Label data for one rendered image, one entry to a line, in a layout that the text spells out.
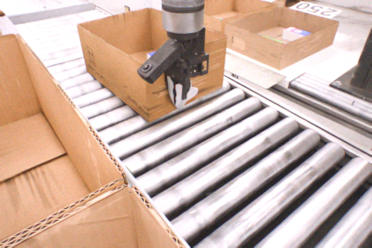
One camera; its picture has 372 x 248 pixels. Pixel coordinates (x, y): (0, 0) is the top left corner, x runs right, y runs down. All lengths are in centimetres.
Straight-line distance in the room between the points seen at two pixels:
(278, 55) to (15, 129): 82
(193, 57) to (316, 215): 41
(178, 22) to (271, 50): 53
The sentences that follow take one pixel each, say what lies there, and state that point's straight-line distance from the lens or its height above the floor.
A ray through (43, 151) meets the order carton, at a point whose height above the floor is 89.
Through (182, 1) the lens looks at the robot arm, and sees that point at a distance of 58.
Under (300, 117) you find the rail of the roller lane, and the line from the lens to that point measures 85.
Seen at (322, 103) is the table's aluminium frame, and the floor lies 72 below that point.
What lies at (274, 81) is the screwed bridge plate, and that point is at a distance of 98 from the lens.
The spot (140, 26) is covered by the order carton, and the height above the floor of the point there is 86.
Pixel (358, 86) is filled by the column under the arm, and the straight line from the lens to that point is 103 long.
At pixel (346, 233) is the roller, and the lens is 61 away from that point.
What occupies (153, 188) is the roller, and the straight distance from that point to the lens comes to 62.
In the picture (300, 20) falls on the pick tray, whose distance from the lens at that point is 142.
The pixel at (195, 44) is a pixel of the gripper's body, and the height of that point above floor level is 96.
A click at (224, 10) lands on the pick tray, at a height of 77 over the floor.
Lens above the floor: 121
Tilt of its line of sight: 35 degrees down
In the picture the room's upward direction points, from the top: straight up
